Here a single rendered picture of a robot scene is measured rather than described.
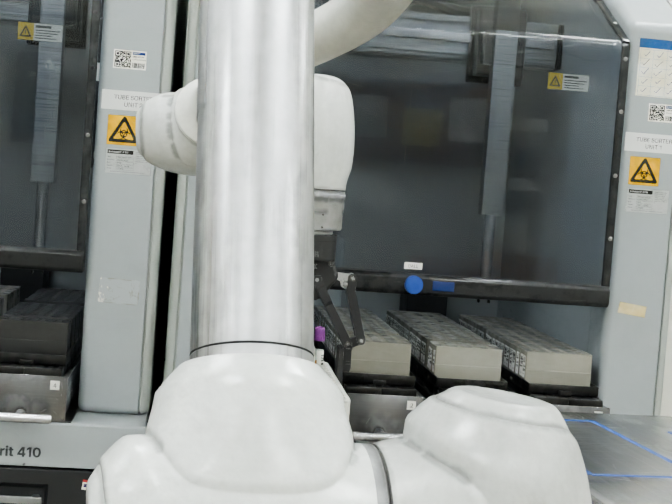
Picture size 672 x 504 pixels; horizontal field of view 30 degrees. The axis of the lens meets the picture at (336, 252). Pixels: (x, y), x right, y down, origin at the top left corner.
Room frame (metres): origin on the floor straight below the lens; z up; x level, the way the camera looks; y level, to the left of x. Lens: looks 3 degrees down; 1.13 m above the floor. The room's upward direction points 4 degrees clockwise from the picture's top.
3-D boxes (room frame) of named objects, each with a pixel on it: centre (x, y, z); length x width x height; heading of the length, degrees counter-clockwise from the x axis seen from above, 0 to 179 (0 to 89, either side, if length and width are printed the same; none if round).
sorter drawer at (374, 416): (2.28, -0.05, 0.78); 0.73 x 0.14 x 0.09; 6
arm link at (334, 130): (1.70, 0.05, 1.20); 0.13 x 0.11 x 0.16; 102
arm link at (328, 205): (1.71, 0.04, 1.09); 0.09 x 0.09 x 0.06
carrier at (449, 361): (2.07, -0.23, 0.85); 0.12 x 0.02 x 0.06; 96
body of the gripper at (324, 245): (1.71, 0.04, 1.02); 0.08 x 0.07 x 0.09; 97
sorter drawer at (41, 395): (2.22, 0.50, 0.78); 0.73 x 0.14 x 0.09; 6
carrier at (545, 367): (2.08, -0.38, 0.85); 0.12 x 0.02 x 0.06; 95
